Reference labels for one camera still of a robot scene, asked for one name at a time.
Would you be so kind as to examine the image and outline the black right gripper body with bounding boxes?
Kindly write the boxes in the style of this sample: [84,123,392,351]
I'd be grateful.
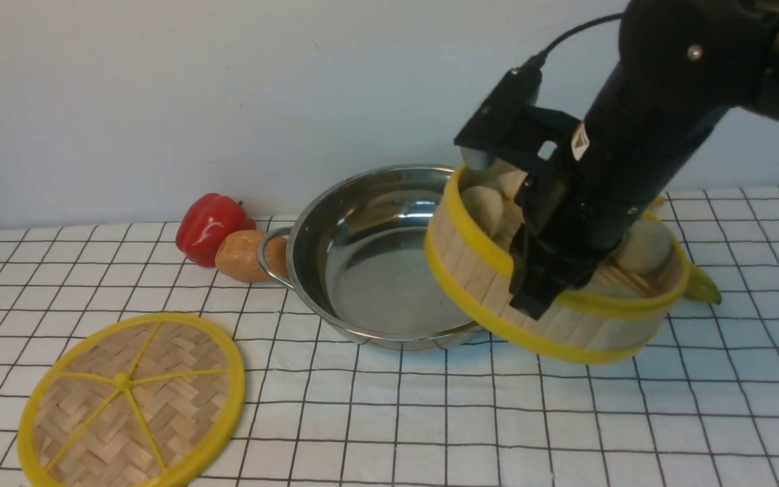
[511,108,627,271]

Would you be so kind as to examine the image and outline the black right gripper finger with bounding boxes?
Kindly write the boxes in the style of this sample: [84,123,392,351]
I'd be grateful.
[509,233,582,320]

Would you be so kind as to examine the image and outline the bamboo steamer basket yellow rims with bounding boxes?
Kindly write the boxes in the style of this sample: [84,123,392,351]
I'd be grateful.
[425,167,702,365]

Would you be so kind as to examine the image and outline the woven bamboo steamer lid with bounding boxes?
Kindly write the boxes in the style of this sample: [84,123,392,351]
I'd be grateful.
[16,312,246,486]

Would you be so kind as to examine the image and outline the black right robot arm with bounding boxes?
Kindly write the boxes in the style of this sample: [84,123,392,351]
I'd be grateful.
[509,1,779,319]

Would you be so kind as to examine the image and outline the white round bun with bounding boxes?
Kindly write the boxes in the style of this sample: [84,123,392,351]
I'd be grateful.
[461,185,504,237]
[614,218,673,275]

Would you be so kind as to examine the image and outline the yellow banana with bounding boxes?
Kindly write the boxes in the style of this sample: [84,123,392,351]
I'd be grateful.
[643,210,722,304]

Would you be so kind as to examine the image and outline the white checkered tablecloth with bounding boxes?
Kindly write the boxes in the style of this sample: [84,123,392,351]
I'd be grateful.
[0,186,779,486]

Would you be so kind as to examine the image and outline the brown potato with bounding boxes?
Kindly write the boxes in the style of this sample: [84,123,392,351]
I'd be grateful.
[216,230,288,283]

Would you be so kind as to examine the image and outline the red bell pepper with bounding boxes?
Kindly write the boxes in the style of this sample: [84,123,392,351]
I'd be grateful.
[175,192,256,268]

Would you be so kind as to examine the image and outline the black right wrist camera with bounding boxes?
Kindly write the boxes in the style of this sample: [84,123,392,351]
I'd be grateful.
[454,64,543,170]

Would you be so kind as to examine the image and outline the black right camera cable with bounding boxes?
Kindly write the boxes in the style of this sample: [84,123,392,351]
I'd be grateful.
[521,12,627,70]

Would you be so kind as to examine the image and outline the stainless steel two-handled pot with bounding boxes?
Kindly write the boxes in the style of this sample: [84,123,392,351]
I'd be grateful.
[256,164,479,351]

